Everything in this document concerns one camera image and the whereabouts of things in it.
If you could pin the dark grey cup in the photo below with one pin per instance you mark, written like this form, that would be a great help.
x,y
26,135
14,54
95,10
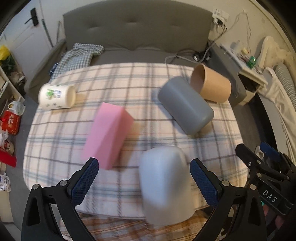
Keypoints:
x,y
185,105

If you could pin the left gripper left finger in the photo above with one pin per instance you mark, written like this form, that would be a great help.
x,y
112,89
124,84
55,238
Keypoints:
x,y
39,222

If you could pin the grey sofa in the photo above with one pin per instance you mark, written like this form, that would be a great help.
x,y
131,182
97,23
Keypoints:
x,y
139,31

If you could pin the tan brown cup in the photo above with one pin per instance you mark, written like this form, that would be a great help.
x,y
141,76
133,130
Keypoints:
x,y
210,84

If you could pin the red shopping bag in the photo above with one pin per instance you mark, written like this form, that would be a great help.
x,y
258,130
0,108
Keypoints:
x,y
10,122

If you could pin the white door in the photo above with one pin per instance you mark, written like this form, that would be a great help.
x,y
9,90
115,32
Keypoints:
x,y
27,44

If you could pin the white nightstand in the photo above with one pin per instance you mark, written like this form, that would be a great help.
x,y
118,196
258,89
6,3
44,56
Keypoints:
x,y
252,81

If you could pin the white shelf unit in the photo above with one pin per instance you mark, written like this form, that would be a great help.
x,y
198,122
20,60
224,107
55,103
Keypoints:
x,y
8,93

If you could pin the yellow plastic bag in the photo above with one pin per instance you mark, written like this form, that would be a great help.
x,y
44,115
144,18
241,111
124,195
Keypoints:
x,y
4,52

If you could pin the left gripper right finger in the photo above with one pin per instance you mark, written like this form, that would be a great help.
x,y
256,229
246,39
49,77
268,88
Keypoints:
x,y
237,211

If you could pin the white tumbler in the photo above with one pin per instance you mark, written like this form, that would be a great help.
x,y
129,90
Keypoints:
x,y
238,46

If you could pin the wall socket with chargers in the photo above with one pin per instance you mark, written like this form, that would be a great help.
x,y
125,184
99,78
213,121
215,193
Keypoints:
x,y
219,15

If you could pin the green bottle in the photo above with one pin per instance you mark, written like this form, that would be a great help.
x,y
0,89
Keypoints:
x,y
251,62

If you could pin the black door handle lock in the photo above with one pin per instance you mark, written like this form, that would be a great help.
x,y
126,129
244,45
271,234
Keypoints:
x,y
33,17

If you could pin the orange plaid blanket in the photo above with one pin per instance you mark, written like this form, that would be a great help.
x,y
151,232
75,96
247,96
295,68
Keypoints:
x,y
108,228

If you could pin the white bed sheet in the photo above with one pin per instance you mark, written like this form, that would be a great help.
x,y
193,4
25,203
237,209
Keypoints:
x,y
275,92

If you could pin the plaid tablecloth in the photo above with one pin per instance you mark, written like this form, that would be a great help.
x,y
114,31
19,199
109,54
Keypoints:
x,y
119,102

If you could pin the checkered green cloth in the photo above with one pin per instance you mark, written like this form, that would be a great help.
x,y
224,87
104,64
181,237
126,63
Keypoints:
x,y
79,56

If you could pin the pink angular cup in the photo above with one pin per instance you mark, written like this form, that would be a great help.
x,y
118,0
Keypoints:
x,y
109,130

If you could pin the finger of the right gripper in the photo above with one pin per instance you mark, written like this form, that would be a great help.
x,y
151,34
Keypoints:
x,y
279,161
252,159

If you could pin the checkered pillow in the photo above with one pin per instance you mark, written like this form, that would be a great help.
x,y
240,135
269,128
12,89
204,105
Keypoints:
x,y
286,80

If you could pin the white cup green print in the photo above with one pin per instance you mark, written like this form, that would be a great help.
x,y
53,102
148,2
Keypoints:
x,y
56,96

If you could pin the light grey cup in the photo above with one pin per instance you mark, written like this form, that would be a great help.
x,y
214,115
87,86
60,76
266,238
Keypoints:
x,y
165,186

